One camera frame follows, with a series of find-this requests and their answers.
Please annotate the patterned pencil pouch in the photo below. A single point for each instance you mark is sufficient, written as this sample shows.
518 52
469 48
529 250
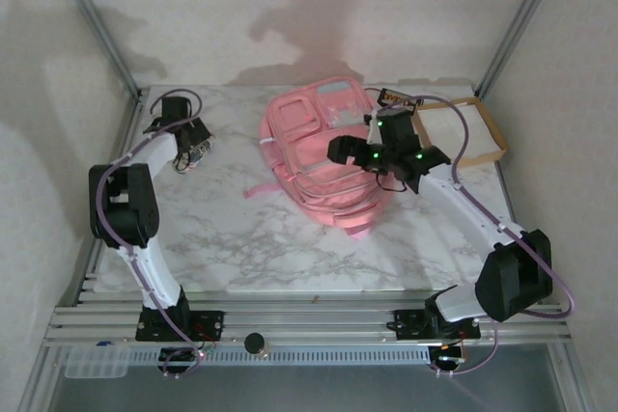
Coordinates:
203 154

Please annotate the pink backpack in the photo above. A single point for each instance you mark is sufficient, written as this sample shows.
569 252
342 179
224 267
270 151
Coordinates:
328 190

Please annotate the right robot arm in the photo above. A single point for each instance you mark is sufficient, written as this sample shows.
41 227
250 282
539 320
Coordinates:
463 209

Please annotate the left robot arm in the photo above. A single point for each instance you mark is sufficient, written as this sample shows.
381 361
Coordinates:
125 209

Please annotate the cardboard tray with white paper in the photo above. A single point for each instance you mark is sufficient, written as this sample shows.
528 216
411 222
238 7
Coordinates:
483 137

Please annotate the black round knob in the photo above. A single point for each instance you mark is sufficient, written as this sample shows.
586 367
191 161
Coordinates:
255 344

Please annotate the clear plastic organizer box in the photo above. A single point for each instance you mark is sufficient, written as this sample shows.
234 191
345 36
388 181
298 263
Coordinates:
96 364

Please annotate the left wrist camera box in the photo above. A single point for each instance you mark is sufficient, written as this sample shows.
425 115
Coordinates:
176 110

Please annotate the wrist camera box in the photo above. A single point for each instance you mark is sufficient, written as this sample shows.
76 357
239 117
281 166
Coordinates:
373 129
176 110

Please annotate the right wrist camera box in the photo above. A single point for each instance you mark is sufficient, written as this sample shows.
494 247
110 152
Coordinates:
373 129

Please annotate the aluminium frame post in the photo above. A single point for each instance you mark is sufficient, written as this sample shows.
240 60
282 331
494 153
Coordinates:
96 26
521 21

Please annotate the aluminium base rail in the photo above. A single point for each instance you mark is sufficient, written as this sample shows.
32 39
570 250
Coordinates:
314 322

